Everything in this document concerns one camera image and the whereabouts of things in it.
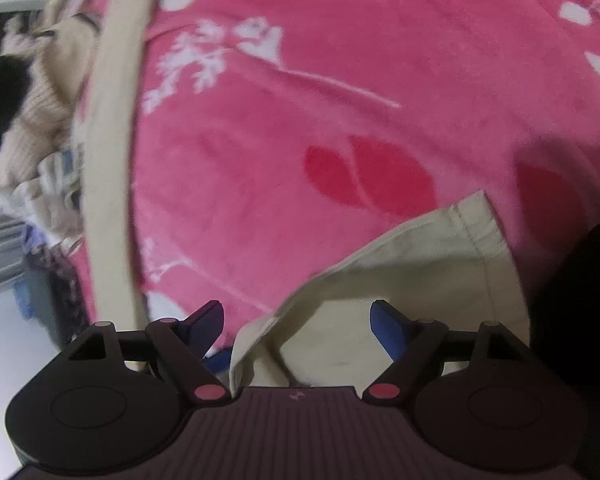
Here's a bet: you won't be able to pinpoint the pink floral blanket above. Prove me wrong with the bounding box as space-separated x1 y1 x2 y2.
55 0 600 361

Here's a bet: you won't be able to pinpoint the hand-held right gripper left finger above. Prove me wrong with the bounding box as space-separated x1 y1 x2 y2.
67 300 232 408

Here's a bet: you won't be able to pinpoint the cream jacket black trim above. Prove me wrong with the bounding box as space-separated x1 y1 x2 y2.
0 0 103 201

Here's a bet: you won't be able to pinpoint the plaid folded garment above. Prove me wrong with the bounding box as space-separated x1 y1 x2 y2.
25 245 92 346

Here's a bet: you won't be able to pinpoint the grey curtain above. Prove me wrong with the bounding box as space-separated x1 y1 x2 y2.
0 210 27 301

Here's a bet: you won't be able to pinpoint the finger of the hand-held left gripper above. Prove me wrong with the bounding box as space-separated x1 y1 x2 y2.
202 347 232 377

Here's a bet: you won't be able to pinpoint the white garment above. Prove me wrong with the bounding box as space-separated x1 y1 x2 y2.
20 150 87 251

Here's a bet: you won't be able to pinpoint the beige pants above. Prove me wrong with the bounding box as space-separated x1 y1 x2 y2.
80 0 531 396

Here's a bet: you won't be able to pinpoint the dark cloth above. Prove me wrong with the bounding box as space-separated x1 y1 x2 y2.
530 212 600 461

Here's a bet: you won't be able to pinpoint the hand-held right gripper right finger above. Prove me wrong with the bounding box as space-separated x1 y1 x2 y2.
362 298 530 407

